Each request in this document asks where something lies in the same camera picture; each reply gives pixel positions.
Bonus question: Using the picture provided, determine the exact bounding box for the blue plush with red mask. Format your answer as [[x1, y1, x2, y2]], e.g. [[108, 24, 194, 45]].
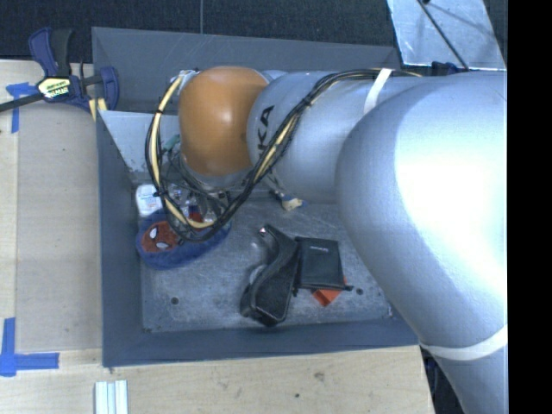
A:
[[135, 212, 232, 272]]

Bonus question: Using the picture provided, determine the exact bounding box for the small cream and blue toy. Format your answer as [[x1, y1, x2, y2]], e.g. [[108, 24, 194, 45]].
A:
[[269, 188, 310, 212]]

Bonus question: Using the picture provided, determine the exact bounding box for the grey metal bin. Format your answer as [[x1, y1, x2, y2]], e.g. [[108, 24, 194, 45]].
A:
[[91, 26, 422, 368]]

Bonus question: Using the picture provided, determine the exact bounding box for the black flat pouch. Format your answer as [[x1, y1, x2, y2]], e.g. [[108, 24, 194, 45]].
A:
[[294, 235, 355, 295]]

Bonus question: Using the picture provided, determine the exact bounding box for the orange-red flat piece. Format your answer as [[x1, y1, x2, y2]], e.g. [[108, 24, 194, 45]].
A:
[[311, 289, 347, 308]]

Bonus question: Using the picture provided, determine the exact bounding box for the pale wood flat board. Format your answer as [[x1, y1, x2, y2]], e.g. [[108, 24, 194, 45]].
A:
[[15, 104, 104, 354]]

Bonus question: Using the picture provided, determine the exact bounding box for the black strap case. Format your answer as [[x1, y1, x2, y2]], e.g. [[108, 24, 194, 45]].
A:
[[239, 223, 302, 329]]

